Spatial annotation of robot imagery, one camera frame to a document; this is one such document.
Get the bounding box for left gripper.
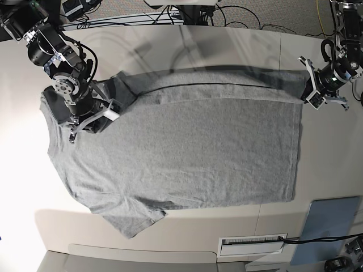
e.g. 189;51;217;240
298;56;351;111

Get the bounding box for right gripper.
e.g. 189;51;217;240
69;82;112;144

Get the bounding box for grey T-shirt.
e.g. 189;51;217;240
40;70;307;238

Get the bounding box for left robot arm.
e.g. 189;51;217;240
298;1;362;110

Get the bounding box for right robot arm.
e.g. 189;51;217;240
1;1;118;143

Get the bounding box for blue-grey board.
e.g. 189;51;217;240
290;196;361;266

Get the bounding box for black device on floor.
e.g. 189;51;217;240
324;256;353;272

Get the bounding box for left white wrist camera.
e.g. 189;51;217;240
306;90;326;110

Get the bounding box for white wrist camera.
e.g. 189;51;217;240
306;90;326;110
103;99;122;121

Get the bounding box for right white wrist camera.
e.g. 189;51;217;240
103;99;122;121

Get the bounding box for black floor cables bundle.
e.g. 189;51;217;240
76;0;261;31

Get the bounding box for black cable at slot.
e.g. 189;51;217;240
278;233;363;245

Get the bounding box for white cable grommet slot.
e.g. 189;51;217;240
217;233;287;258

